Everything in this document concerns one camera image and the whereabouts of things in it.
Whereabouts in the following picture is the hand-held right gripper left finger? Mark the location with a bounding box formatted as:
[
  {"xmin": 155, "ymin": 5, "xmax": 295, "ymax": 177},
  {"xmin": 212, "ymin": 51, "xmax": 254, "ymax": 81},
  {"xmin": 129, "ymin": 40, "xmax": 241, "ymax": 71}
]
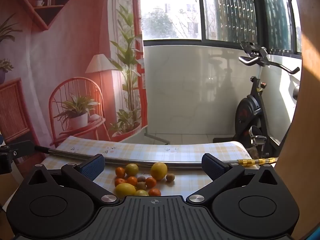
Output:
[{"xmin": 22, "ymin": 154, "xmax": 120, "ymax": 207}]

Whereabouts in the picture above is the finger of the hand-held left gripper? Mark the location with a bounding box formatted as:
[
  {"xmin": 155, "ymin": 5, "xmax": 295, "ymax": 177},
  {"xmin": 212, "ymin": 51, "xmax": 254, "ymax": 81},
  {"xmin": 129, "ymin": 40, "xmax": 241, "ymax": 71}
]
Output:
[{"xmin": 8, "ymin": 140, "xmax": 35, "ymax": 159}]

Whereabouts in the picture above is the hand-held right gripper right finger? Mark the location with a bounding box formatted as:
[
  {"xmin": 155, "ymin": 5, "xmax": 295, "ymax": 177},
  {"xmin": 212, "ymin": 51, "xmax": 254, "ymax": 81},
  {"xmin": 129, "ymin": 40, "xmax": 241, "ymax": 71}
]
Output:
[{"xmin": 186, "ymin": 153, "xmax": 285, "ymax": 205}]

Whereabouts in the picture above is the large yellow grapefruit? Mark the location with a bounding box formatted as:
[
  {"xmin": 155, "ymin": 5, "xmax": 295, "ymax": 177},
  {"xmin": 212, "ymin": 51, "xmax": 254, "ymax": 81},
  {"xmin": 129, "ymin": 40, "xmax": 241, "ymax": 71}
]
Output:
[{"xmin": 114, "ymin": 183, "xmax": 137, "ymax": 198}]

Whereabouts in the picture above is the large yellow lemon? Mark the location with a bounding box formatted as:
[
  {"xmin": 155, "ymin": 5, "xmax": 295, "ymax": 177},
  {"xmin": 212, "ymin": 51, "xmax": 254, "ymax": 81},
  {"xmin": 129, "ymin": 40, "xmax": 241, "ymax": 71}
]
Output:
[{"xmin": 150, "ymin": 162, "xmax": 168, "ymax": 180}]

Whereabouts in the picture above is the telescopic metal pole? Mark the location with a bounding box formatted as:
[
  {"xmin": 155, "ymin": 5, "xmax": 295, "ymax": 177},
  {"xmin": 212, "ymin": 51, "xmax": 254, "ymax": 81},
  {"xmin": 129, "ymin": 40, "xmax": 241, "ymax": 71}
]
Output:
[{"xmin": 34, "ymin": 145, "xmax": 279, "ymax": 168}]

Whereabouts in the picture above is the black exercise bike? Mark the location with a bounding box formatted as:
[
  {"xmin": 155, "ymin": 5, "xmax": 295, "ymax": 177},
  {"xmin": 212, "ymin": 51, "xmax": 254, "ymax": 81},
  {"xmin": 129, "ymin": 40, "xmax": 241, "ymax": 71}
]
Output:
[{"xmin": 212, "ymin": 41, "xmax": 300, "ymax": 158}]

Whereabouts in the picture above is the metal backdrop stand leg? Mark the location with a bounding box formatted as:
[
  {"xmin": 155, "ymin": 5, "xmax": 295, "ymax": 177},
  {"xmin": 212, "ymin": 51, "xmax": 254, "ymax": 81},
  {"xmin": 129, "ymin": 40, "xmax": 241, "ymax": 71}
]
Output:
[{"xmin": 144, "ymin": 132, "xmax": 168, "ymax": 145}]

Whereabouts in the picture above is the printed backdrop cloth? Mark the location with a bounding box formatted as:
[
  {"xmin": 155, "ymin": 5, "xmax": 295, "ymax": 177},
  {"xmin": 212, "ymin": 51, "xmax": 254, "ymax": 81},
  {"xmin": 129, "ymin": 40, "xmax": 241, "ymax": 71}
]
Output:
[{"xmin": 0, "ymin": 0, "xmax": 149, "ymax": 153}]

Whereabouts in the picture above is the wooden board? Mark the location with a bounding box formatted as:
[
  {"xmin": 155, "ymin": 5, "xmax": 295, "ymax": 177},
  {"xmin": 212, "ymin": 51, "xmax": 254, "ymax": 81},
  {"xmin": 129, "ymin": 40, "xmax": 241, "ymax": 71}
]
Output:
[{"xmin": 274, "ymin": 0, "xmax": 320, "ymax": 240}]

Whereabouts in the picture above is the dark framed window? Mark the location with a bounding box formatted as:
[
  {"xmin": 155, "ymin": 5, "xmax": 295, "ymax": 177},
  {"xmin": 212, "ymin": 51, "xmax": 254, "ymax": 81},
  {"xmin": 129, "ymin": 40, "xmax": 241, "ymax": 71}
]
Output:
[{"xmin": 140, "ymin": 0, "xmax": 303, "ymax": 55}]

